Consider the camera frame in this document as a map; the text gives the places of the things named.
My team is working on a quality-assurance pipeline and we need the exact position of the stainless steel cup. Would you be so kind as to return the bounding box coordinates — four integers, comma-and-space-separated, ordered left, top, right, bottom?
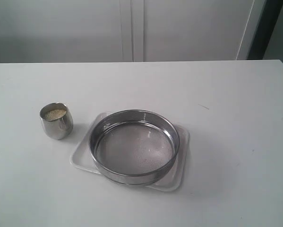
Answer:
39, 103, 73, 140

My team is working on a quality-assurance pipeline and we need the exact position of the yellow grain mixture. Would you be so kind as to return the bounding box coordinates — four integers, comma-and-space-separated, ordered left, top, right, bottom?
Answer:
44, 109, 67, 121

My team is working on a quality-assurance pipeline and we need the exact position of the white cabinet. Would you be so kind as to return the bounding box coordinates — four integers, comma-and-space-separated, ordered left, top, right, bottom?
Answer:
0, 0, 265, 63

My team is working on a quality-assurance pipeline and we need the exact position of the round steel mesh sieve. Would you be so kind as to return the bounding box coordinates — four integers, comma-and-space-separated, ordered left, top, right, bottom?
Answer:
88, 110, 180, 185

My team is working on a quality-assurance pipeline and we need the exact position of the white plastic tray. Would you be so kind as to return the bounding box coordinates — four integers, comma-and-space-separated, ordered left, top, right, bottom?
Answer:
70, 112, 190, 192

